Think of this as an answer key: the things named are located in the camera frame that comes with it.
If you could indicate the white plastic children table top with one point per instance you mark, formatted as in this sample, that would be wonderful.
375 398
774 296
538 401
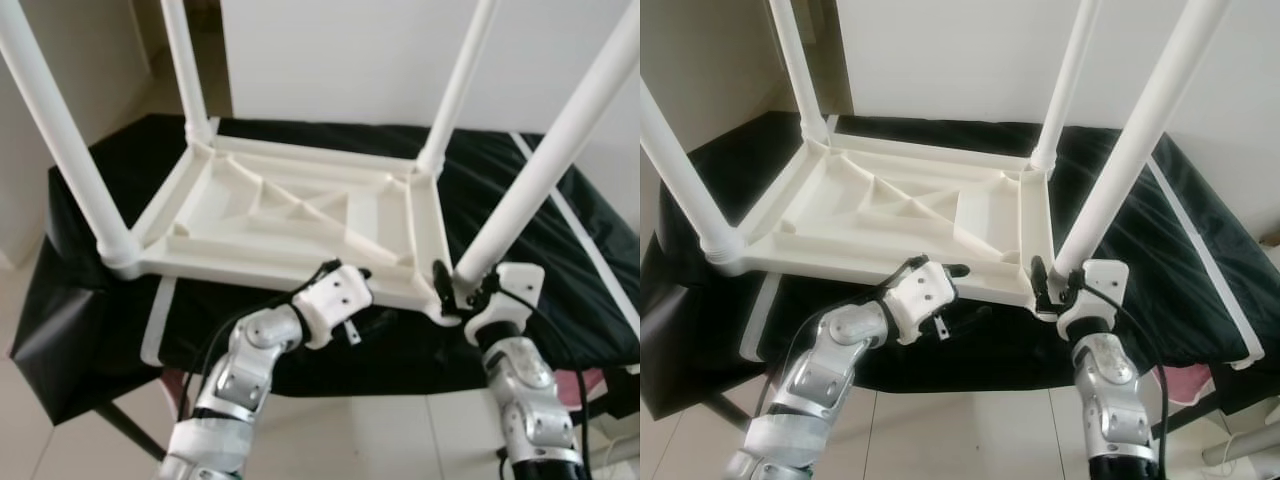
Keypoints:
860 250
250 255

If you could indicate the pink plastic object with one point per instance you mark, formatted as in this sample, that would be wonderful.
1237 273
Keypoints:
580 386
1185 383

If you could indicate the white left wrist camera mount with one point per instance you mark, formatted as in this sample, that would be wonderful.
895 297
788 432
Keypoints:
335 295
925 290

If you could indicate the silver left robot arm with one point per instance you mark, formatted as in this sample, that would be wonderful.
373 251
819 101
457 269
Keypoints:
820 365
240 370

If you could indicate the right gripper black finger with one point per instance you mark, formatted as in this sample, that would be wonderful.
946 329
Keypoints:
1040 280
441 285

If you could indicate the black metal table leg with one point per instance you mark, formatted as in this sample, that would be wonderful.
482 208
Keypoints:
1225 415
130 430
612 408
725 412

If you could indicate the black plastic table cover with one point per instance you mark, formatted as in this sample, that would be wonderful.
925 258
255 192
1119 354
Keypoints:
700 330
90 330

